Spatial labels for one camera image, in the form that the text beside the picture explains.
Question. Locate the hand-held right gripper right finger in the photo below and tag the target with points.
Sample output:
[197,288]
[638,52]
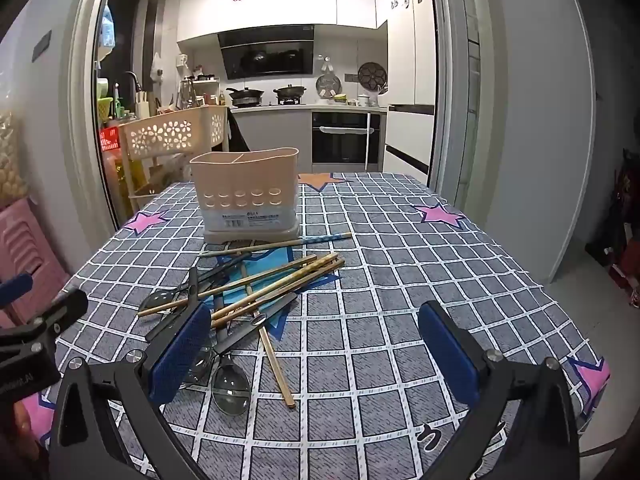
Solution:
[447,355]

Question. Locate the white plastic bag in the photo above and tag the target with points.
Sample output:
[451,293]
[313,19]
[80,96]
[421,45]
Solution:
[156,70]

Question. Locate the plain wooden chopstick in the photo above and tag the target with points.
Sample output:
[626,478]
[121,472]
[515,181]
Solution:
[300,274]
[280,269]
[310,279]
[276,365]

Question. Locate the person's left hand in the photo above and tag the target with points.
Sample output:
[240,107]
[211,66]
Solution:
[20,422]

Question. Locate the white refrigerator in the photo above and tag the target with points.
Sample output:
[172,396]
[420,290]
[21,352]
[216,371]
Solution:
[407,60]

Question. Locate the blue-tipped wooden chopstick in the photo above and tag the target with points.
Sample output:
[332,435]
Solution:
[280,244]

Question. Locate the grey checked star tablecloth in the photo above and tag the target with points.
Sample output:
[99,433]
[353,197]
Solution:
[400,270]

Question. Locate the pink plastic stool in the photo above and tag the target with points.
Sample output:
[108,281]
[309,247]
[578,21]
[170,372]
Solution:
[25,250]

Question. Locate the black range hood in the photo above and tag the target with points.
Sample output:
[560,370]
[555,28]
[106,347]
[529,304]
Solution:
[267,52]

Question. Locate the hanging pot lid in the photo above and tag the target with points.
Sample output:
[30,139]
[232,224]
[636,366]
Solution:
[327,85]

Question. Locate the beige plastic utensil holder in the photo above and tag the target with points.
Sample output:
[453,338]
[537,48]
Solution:
[245,180]

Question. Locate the black wok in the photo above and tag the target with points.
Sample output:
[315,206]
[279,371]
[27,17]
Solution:
[245,95]
[290,92]

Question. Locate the knife block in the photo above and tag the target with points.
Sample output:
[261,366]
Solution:
[142,105]

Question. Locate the round dark steamer rack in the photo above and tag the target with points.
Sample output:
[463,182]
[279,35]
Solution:
[372,75]

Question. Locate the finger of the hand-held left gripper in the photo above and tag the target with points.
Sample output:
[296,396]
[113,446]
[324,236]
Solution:
[15,288]
[57,310]

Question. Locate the red plastic crate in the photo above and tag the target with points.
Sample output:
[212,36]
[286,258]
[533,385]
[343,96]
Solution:
[109,140]

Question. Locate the dark wall switch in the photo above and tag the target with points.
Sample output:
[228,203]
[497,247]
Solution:
[42,46]

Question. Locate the red items pile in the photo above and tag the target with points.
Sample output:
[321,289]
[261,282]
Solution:
[625,230]

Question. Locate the green plastic basket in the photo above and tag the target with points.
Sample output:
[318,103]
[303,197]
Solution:
[105,107]

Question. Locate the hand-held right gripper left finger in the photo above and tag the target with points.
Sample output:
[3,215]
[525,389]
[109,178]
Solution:
[182,355]

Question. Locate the kitchen faucet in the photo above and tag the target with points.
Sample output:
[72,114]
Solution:
[132,80]

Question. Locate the beige flower-cutout basket cart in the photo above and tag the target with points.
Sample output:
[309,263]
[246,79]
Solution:
[165,132]

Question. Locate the white upper kitchen cabinets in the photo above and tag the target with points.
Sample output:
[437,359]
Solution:
[275,5]

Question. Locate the clear bag pale contents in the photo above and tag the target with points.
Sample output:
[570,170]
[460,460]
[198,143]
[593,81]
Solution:
[10,160]

